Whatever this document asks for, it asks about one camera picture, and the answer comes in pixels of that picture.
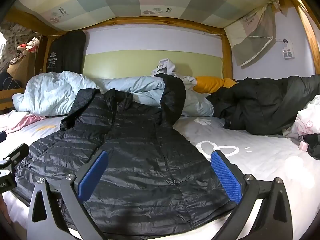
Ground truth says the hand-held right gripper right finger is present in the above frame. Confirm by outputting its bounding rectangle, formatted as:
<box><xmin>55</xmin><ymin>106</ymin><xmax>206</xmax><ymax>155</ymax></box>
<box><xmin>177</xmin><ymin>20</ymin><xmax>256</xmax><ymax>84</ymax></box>
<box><xmin>211</xmin><ymin>150</ymin><xmax>293</xmax><ymax>240</ymax></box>

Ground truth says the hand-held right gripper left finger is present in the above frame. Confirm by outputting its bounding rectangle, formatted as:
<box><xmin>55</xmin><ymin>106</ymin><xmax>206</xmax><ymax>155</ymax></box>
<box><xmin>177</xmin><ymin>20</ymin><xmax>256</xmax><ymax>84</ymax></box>
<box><xmin>27</xmin><ymin>150</ymin><xmax>110</xmax><ymax>240</ymax></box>

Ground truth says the black puffer jacket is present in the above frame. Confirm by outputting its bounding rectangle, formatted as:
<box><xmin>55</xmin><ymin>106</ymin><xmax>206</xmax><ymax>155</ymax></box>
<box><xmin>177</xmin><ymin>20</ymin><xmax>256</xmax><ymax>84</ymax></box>
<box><xmin>11</xmin><ymin>73</ymin><xmax>238</xmax><ymax>238</ymax></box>

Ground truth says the pink cloth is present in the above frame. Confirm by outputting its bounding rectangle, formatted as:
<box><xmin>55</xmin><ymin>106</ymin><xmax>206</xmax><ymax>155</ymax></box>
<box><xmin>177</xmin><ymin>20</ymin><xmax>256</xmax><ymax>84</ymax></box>
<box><xmin>5</xmin><ymin>112</ymin><xmax>47</xmax><ymax>133</ymax></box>

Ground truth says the light blue duvet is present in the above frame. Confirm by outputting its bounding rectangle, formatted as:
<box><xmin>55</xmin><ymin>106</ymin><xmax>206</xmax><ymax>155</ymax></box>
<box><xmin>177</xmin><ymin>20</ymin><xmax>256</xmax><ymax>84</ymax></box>
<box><xmin>12</xmin><ymin>70</ymin><xmax>215</xmax><ymax>117</ymax></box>

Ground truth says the brown paper bag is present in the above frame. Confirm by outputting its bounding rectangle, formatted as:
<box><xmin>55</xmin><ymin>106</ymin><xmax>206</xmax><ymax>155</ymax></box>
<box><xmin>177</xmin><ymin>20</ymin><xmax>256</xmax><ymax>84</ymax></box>
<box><xmin>7</xmin><ymin>52</ymin><xmax>38</xmax><ymax>90</ymax></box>

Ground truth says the dark green coat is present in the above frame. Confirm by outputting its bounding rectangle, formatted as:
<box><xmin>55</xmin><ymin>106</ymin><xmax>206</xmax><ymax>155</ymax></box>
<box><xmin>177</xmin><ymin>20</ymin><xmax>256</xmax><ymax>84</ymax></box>
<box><xmin>207</xmin><ymin>74</ymin><xmax>320</xmax><ymax>135</ymax></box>

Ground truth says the dark cloth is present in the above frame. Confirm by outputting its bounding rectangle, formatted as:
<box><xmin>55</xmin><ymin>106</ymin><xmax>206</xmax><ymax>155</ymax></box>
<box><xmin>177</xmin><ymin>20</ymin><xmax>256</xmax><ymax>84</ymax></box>
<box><xmin>306</xmin><ymin>134</ymin><xmax>320</xmax><ymax>160</ymax></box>

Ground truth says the yellow pillow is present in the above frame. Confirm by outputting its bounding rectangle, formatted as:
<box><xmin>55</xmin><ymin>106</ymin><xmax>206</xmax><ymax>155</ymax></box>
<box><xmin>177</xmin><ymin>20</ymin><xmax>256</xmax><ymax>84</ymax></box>
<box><xmin>193</xmin><ymin>76</ymin><xmax>238</xmax><ymax>94</ymax></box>

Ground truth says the red white plush toy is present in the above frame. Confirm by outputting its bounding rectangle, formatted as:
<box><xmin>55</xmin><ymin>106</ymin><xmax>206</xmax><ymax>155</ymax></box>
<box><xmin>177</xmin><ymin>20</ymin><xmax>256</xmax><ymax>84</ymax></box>
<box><xmin>17</xmin><ymin>37</ymin><xmax>40</xmax><ymax>53</ymax></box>

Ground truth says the white pink garment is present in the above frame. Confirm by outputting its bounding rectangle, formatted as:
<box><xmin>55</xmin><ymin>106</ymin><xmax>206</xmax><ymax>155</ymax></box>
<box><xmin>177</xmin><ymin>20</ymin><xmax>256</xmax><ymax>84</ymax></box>
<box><xmin>287</xmin><ymin>97</ymin><xmax>320</xmax><ymax>140</ymax></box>

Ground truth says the patterned lace net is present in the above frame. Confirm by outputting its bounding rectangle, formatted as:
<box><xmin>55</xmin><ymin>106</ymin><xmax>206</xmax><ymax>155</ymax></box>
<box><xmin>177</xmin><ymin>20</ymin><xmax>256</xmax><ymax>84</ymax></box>
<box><xmin>0</xmin><ymin>22</ymin><xmax>38</xmax><ymax>73</ymax></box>

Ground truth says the black hanging garment bag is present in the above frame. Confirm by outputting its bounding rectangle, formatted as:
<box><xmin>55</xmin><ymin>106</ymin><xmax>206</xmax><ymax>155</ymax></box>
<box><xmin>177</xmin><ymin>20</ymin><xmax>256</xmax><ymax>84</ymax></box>
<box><xmin>46</xmin><ymin>31</ymin><xmax>87</xmax><ymax>75</ymax></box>

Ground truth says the pale grey hoodie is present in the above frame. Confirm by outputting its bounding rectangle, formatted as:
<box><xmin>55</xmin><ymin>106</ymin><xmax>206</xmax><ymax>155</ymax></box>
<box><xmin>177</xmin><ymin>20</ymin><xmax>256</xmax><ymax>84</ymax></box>
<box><xmin>150</xmin><ymin>58</ymin><xmax>198</xmax><ymax>90</ymax></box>

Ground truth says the plaid tied curtain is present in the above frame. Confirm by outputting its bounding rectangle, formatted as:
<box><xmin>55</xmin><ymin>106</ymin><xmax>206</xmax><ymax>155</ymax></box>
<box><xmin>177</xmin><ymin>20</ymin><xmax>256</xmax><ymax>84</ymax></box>
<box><xmin>224</xmin><ymin>1</ymin><xmax>283</xmax><ymax>68</ymax></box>

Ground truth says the plaid canopy cloth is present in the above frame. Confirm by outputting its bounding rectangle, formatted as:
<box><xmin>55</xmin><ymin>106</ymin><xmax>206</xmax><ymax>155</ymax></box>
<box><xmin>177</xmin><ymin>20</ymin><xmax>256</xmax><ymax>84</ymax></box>
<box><xmin>12</xmin><ymin>0</ymin><xmax>278</xmax><ymax>32</ymax></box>

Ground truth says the wooden bed frame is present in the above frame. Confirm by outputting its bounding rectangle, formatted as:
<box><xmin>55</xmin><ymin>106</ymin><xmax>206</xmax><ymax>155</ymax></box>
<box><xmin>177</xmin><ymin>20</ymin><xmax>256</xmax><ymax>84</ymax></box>
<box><xmin>0</xmin><ymin>0</ymin><xmax>320</xmax><ymax>113</ymax></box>

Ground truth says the white wall power socket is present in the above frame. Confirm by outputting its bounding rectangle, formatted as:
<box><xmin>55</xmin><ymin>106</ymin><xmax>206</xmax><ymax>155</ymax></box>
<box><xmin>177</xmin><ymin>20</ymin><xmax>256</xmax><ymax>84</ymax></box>
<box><xmin>281</xmin><ymin>39</ymin><xmax>295</xmax><ymax>60</ymax></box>

